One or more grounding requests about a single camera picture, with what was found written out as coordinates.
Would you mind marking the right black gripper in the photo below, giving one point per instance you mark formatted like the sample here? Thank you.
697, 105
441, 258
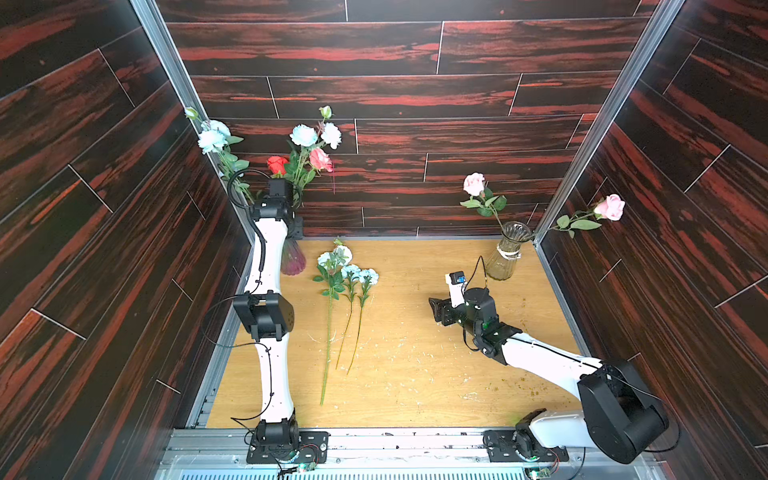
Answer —
447, 311

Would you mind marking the clear glass vase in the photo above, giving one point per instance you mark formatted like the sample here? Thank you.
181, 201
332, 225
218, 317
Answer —
503, 260

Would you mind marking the blue white flower spray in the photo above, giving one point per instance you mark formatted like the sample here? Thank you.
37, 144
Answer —
330, 266

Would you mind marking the purple glass vase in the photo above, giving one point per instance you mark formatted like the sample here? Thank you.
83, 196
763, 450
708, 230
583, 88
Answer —
293, 261

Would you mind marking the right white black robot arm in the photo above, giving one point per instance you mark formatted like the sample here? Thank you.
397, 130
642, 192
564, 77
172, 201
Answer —
618, 415

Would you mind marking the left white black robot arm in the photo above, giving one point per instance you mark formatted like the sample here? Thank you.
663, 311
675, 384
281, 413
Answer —
268, 317

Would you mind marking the pink rose stem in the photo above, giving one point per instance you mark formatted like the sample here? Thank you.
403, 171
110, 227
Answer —
609, 209
482, 199

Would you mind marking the red pink white rose bouquet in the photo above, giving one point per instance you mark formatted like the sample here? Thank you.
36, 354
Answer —
308, 156

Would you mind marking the white flower spray far left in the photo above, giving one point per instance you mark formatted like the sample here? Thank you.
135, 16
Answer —
215, 138

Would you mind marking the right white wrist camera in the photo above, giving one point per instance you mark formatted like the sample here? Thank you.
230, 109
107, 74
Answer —
456, 282

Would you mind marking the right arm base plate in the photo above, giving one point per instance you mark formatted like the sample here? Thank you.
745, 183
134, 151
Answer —
519, 446

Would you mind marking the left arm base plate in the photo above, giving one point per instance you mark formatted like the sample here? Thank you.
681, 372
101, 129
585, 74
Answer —
310, 446

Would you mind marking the aluminium front rail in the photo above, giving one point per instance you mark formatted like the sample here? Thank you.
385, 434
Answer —
386, 453

